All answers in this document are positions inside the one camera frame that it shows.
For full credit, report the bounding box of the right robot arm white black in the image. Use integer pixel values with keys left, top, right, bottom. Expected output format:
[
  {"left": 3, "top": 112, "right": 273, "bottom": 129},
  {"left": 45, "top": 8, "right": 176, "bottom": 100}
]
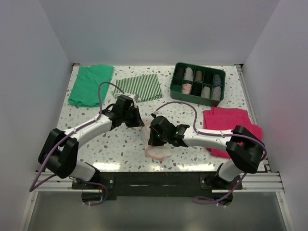
[{"left": 148, "top": 116, "right": 266, "bottom": 189}]

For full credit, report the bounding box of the green folded cloth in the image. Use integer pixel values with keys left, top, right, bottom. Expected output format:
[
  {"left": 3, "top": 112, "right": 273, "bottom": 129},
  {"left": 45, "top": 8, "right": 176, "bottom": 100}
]
[{"left": 68, "top": 64, "right": 114, "bottom": 107}]

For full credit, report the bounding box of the brown rolled sock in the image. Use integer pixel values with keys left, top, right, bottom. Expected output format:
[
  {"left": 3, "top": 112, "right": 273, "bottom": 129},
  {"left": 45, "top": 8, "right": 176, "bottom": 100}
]
[{"left": 194, "top": 70, "right": 203, "bottom": 82}]

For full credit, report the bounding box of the aluminium frame rail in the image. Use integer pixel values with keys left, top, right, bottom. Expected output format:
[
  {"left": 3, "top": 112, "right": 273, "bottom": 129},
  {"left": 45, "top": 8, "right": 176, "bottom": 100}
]
[{"left": 31, "top": 156, "right": 286, "bottom": 193}]

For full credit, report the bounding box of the pink folded cloth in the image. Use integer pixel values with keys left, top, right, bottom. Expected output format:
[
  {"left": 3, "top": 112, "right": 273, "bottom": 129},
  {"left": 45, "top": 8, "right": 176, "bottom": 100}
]
[{"left": 203, "top": 107, "right": 263, "bottom": 159}]

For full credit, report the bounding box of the pink rolled underwear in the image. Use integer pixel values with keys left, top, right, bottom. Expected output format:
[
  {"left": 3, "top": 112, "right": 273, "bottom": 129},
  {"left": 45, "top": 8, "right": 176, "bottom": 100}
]
[{"left": 181, "top": 83, "right": 192, "bottom": 94}]

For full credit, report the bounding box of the beige grey rolled sock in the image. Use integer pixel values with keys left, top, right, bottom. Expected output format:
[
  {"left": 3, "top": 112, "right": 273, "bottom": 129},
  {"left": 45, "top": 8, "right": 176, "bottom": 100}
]
[{"left": 201, "top": 86, "right": 211, "bottom": 99}]

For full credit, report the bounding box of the white pink-trimmed underwear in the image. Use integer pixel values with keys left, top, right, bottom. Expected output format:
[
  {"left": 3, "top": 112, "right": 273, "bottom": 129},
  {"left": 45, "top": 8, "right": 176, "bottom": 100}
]
[{"left": 141, "top": 120, "right": 173, "bottom": 161}]

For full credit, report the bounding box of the grey striped rolled sock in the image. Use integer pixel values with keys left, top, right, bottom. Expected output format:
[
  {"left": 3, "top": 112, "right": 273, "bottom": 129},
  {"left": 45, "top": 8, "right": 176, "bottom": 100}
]
[{"left": 211, "top": 86, "right": 221, "bottom": 101}]

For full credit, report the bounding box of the blue striped rolled sock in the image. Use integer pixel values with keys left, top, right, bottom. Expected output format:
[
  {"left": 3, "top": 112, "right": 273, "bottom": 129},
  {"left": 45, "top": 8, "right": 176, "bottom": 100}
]
[{"left": 213, "top": 74, "right": 222, "bottom": 87}]

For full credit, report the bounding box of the green white striped underwear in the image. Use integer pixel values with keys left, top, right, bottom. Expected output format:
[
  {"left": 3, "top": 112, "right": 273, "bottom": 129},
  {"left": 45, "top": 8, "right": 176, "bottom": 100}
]
[{"left": 116, "top": 74, "right": 163, "bottom": 103}]

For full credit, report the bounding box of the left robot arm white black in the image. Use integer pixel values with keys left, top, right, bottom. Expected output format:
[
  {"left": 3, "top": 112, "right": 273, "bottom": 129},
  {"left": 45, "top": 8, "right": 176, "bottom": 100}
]
[{"left": 38, "top": 94, "right": 144, "bottom": 189}]

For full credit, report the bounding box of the green divided storage tray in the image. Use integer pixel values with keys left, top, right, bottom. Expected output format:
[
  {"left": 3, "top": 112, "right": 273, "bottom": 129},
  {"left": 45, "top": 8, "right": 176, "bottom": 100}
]
[{"left": 169, "top": 63, "right": 226, "bottom": 107}]

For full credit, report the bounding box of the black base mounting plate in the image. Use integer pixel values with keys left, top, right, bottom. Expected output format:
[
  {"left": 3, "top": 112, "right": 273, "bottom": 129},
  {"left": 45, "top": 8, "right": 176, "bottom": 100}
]
[{"left": 72, "top": 171, "right": 242, "bottom": 202}]

